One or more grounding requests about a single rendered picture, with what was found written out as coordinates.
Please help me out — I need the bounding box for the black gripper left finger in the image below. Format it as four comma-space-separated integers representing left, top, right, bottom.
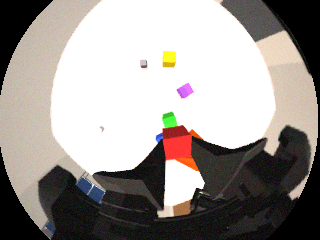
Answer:
92, 139, 165, 211

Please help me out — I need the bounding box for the blue cube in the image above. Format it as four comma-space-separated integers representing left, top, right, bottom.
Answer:
156, 133, 163, 143

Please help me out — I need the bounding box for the purple cube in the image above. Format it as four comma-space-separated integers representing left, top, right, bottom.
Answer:
176, 83, 193, 99

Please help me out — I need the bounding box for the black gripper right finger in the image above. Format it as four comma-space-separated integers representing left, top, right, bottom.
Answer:
191, 136, 268, 201

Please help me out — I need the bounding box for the yellow block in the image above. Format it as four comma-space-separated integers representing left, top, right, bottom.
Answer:
163, 51, 177, 68

